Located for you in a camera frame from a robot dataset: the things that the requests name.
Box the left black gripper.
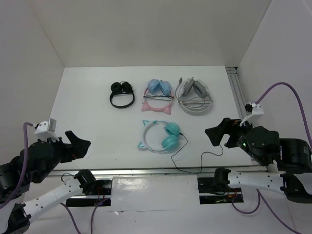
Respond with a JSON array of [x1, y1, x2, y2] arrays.
[[35, 129, 92, 182]]

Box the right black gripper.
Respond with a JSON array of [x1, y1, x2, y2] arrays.
[[202, 115, 265, 165]]

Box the thin black headphone cable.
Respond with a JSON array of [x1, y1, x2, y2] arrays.
[[171, 132, 224, 174]]

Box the teal cat-ear headphones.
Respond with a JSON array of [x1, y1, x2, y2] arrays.
[[137, 120, 181, 153]]

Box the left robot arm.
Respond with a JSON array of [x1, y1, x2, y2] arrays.
[[0, 131, 96, 234]]

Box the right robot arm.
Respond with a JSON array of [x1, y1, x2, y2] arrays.
[[205, 117, 312, 204]]

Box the black on-ear headphones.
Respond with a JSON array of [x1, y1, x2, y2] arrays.
[[109, 81, 136, 109]]

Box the pink blue cat-ear headphones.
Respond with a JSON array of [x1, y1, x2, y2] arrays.
[[141, 79, 174, 115]]

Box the white grey headset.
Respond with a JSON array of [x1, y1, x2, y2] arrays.
[[175, 77, 213, 116]]

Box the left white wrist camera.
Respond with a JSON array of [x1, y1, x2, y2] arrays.
[[35, 118, 59, 142]]

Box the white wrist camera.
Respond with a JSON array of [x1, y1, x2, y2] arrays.
[[239, 102, 264, 127], [35, 118, 59, 142]]

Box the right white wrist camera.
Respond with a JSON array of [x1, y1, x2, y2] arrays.
[[239, 102, 264, 127]]

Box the aluminium side rail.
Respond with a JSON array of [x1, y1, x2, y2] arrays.
[[225, 67, 247, 119]]

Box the aluminium front rail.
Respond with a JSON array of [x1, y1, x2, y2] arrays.
[[48, 165, 267, 177]]

